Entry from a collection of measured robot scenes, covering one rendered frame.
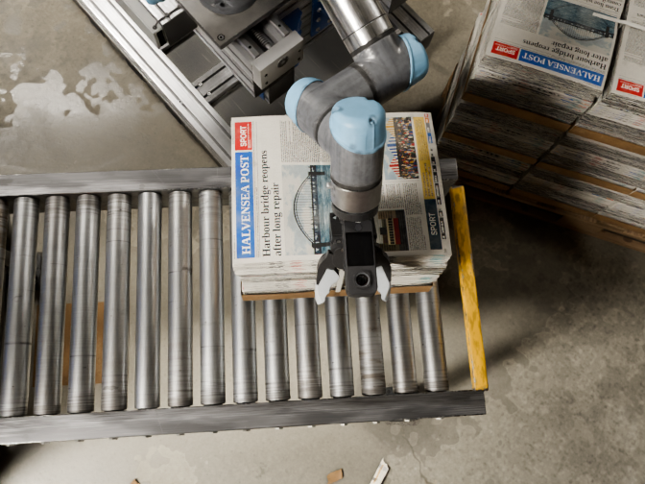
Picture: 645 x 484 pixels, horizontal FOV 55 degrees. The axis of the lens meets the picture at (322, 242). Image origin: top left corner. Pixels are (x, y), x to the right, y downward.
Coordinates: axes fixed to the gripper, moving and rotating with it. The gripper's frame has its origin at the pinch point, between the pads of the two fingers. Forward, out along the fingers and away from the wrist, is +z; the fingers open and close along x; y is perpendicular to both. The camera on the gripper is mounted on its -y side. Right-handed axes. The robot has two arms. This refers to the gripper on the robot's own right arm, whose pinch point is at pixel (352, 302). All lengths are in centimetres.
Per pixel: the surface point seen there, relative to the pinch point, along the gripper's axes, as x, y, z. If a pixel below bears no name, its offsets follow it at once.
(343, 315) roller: 0.0, 14.4, 19.2
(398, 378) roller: -10.5, 3.7, 27.0
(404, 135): -11.3, 25.3, -16.5
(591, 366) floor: -88, 52, 92
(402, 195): -9.8, 14.8, -10.9
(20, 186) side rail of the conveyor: 67, 38, 1
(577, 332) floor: -85, 62, 86
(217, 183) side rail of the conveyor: 25.6, 38.4, 2.1
